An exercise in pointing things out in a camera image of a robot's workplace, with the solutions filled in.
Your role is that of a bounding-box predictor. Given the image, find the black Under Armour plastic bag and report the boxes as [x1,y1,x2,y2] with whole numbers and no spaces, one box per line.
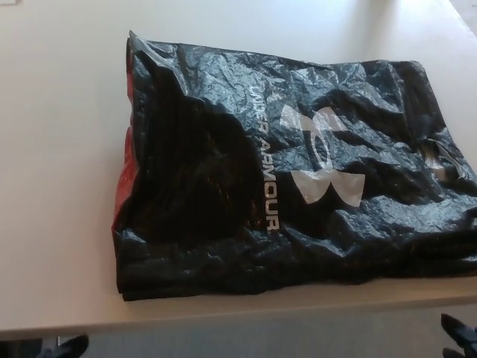
[110,28,477,302]

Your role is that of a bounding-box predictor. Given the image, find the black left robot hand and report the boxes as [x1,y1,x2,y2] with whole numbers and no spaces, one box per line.
[45,334,90,358]

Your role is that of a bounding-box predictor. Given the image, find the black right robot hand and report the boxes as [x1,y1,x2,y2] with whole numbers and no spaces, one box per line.
[440,313,477,358]

